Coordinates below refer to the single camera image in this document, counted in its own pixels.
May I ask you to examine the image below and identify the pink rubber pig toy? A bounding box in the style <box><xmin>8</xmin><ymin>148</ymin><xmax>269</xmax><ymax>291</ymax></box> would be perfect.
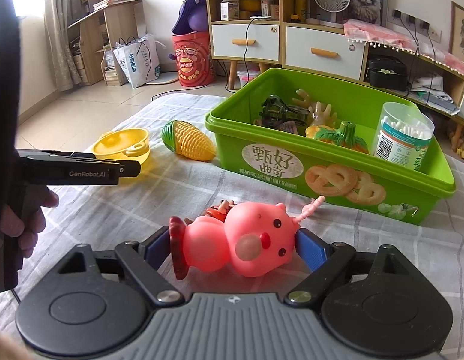
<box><xmin>169</xmin><ymin>196</ymin><xmax>325</xmax><ymax>281</ymax></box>

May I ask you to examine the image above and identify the yellow toy pot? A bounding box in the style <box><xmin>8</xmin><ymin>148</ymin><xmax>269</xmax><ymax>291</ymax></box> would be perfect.
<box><xmin>91</xmin><ymin>127</ymin><xmax>151</xmax><ymax>164</ymax></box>

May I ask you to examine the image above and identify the translucent tan antler toy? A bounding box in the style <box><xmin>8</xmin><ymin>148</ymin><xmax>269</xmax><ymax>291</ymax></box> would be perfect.
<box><xmin>292</xmin><ymin>88</ymin><xmax>338</xmax><ymax>128</ymax></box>

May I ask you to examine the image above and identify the clear cotton swab jar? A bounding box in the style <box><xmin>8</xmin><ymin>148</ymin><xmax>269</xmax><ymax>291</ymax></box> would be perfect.
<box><xmin>371</xmin><ymin>102</ymin><xmax>434</xmax><ymax>171</ymax></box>

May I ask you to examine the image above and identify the leopard hair claw clip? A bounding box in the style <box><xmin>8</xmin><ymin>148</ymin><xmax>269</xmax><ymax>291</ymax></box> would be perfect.
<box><xmin>253</xmin><ymin>95</ymin><xmax>312</xmax><ymax>135</ymax></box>

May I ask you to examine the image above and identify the orange toy pumpkin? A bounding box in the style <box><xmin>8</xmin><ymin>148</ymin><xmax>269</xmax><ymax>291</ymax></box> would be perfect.
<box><xmin>305</xmin><ymin>121</ymin><xmax>369</xmax><ymax>155</ymax></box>

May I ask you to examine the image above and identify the left hand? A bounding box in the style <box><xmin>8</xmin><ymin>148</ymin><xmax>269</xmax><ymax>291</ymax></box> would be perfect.
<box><xmin>0</xmin><ymin>189</ymin><xmax>59</xmax><ymax>258</ymax></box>

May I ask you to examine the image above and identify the small orange figure toy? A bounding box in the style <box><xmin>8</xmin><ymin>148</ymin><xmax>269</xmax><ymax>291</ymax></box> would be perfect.
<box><xmin>203</xmin><ymin>199</ymin><xmax>236</xmax><ymax>222</ymax></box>

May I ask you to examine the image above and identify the grey checked table cloth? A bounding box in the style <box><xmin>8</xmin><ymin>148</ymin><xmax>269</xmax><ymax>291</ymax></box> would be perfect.
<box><xmin>0</xmin><ymin>94</ymin><xmax>464</xmax><ymax>359</ymax></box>

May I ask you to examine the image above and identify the green plastic cookie box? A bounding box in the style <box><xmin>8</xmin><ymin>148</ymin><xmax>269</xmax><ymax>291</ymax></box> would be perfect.
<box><xmin>205</xmin><ymin>68</ymin><xmax>456</xmax><ymax>224</ymax></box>

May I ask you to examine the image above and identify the yellow toy corn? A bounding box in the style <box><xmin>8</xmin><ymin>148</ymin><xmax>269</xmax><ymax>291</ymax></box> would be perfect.
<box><xmin>161</xmin><ymin>120</ymin><xmax>216</xmax><ymax>162</ymax></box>

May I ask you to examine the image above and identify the white blue shopping bag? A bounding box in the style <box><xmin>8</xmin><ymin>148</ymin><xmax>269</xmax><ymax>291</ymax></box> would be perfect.
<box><xmin>113</xmin><ymin>33</ymin><xmax>161</xmax><ymax>89</ymax></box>

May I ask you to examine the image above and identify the yellow egg tray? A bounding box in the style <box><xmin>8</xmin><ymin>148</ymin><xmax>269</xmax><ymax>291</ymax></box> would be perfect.
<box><xmin>447</xmin><ymin>124</ymin><xmax>464</xmax><ymax>160</ymax></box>

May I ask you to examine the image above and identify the black case on shelf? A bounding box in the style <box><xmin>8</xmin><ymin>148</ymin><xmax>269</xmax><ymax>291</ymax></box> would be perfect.
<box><xmin>366</xmin><ymin>55</ymin><xmax>408</xmax><ymax>92</ymax></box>

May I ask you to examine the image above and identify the red round bucket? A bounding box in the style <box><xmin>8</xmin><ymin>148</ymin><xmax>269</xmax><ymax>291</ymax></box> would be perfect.
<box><xmin>172</xmin><ymin>32</ymin><xmax>216</xmax><ymax>87</ymax></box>

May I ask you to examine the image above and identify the pink lace cloth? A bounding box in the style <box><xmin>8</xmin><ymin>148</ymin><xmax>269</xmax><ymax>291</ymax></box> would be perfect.
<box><xmin>343</xmin><ymin>19</ymin><xmax>464</xmax><ymax>79</ymax></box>

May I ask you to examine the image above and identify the purple plush toy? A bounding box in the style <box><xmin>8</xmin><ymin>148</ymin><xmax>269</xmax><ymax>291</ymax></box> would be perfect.
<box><xmin>172</xmin><ymin>0</ymin><xmax>208</xmax><ymax>35</ymax></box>

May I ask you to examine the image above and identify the wooden cabinet with drawers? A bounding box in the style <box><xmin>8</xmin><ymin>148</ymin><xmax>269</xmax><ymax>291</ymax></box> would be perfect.
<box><xmin>203</xmin><ymin>0</ymin><xmax>464</xmax><ymax>136</ymax></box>

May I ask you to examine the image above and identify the framed cartoon girl picture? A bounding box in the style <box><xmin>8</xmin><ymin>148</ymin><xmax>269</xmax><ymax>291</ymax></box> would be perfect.
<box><xmin>449</xmin><ymin>2</ymin><xmax>464</xmax><ymax>62</ymax></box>

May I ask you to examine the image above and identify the framed cat picture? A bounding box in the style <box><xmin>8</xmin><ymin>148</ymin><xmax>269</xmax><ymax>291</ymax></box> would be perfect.
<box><xmin>346</xmin><ymin>0</ymin><xmax>388</xmax><ymax>26</ymax></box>

